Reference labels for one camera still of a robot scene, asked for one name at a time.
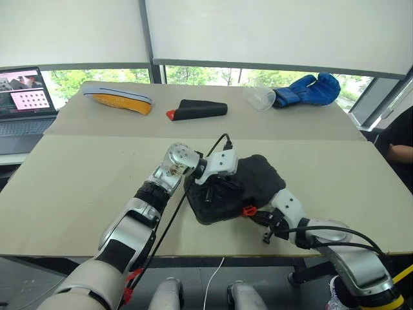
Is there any grey rounded robot knee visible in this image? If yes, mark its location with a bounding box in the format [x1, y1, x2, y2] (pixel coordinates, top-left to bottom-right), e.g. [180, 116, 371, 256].
[227, 281, 269, 310]
[150, 277, 185, 310]

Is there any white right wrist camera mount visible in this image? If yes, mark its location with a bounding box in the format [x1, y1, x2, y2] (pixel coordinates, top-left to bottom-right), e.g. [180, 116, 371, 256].
[270, 189, 306, 243]

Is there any red cable clip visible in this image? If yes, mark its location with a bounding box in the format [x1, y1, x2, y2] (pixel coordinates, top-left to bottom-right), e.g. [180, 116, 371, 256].
[123, 267, 143, 298]

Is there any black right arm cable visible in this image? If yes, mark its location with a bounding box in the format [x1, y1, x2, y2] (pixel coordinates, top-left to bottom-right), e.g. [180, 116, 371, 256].
[273, 225, 394, 260]

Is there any thin white cable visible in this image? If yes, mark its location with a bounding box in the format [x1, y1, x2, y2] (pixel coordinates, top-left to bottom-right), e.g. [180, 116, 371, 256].
[203, 256, 226, 310]

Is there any black fabric pouch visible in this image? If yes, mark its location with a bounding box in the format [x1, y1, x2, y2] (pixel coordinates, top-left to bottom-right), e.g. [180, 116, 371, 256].
[183, 154, 287, 226]

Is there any grey window side frame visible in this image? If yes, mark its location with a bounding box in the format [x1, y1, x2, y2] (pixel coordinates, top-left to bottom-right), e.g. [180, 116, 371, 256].
[347, 63, 413, 130]

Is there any blue boxing glove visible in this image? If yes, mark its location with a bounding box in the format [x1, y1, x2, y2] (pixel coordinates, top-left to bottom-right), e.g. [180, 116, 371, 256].
[272, 72, 341, 109]

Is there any black table leg bar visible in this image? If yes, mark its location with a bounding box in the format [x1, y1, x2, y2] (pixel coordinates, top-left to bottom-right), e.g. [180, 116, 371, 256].
[288, 262, 337, 285]

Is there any dark window frame post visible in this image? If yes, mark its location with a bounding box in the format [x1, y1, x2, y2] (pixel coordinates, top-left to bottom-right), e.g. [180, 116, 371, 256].
[137, 0, 168, 85]

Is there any open laptop computer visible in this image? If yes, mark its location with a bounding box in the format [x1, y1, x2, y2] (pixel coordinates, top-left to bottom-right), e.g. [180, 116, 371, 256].
[0, 66, 59, 156]

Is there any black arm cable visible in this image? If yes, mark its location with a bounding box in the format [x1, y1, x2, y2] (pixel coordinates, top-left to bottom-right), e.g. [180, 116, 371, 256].
[273, 225, 394, 260]
[118, 132, 234, 308]

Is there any wide white roller blind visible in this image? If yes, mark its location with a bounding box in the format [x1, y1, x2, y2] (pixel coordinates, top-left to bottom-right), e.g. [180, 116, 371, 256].
[144, 0, 413, 79]

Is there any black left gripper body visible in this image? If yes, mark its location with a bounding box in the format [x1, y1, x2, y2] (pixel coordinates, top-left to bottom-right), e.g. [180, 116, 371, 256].
[210, 173, 246, 195]

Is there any yellow grey shoe insole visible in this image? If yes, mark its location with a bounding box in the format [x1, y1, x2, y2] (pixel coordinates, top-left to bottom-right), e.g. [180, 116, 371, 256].
[81, 85, 154, 116]

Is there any black pouch with red tip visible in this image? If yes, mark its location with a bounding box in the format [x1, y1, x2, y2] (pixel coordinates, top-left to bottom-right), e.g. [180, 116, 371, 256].
[165, 99, 228, 123]

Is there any person in black shirt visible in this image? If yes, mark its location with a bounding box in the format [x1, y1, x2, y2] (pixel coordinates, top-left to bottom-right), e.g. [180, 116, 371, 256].
[385, 105, 413, 195]

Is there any clear plastic cup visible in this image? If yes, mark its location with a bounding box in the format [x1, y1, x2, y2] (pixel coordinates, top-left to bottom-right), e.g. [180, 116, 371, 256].
[242, 84, 277, 112]

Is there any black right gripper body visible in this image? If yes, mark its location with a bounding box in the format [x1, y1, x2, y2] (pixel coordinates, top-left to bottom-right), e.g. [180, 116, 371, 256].
[259, 209, 292, 245]

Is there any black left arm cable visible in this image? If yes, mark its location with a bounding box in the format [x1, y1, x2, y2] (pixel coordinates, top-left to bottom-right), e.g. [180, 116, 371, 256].
[118, 132, 234, 308]

